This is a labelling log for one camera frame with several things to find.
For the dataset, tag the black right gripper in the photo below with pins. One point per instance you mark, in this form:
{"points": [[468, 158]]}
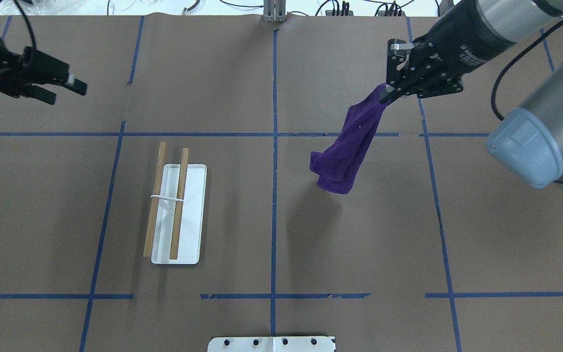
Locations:
{"points": [[462, 40]]}

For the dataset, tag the purple towel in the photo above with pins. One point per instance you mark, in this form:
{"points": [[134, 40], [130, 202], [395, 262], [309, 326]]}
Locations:
{"points": [[337, 166]]}

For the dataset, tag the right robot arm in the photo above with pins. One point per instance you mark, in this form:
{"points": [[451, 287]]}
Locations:
{"points": [[529, 139]]}

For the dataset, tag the wooden rack bar outer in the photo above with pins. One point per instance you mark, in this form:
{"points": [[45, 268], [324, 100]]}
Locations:
{"points": [[152, 216]]}

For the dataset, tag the wooden rack bar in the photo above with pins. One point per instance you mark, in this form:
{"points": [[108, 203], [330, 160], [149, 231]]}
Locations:
{"points": [[178, 211], [152, 216]]}

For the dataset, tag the wooden rack bar inner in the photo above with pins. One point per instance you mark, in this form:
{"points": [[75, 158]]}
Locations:
{"points": [[178, 211]]}

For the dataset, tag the white towel rack base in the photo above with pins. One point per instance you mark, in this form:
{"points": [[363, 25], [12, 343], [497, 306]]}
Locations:
{"points": [[190, 235]]}

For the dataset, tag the clear plastic bag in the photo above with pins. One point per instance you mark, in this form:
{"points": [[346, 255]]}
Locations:
{"points": [[69, 7]]}

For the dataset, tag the aluminium frame post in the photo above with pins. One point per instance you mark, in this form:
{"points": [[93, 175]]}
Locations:
{"points": [[274, 11]]}

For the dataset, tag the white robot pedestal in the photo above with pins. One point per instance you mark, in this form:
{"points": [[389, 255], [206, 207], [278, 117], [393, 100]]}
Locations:
{"points": [[273, 344]]}

